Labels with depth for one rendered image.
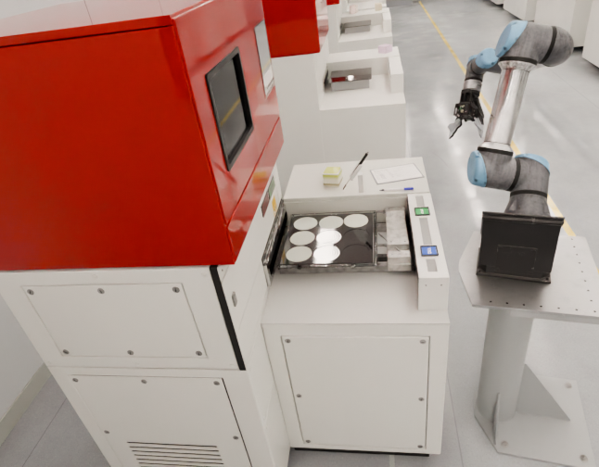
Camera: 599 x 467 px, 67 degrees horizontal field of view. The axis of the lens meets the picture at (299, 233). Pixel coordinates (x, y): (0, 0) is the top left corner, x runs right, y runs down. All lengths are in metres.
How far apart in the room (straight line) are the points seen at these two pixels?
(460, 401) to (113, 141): 1.90
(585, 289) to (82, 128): 1.56
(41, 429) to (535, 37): 2.75
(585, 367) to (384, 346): 1.30
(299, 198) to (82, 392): 1.10
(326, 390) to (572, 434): 1.10
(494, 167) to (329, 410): 1.09
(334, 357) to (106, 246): 0.85
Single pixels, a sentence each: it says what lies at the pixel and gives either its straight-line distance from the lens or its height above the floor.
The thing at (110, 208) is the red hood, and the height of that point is 1.41.
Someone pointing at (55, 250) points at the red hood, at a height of 1.29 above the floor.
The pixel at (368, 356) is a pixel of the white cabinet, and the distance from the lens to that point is 1.66.
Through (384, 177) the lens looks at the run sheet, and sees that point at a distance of 2.08.
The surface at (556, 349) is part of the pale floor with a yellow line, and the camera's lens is 2.71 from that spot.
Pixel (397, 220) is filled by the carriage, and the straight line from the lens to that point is 1.92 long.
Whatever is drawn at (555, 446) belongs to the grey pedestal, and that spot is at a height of 0.01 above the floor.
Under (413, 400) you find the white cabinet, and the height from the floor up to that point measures 0.43.
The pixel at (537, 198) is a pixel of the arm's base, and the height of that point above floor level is 1.10.
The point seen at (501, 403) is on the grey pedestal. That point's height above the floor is 0.15.
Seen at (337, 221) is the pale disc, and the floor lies 0.90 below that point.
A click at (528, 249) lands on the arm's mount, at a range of 1.68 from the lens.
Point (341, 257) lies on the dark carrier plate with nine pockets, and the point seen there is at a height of 0.90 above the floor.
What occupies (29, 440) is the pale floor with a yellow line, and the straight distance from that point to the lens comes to 2.82.
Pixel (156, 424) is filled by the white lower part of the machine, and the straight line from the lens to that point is 1.84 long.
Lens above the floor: 1.91
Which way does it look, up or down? 33 degrees down
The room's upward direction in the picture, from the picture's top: 9 degrees counter-clockwise
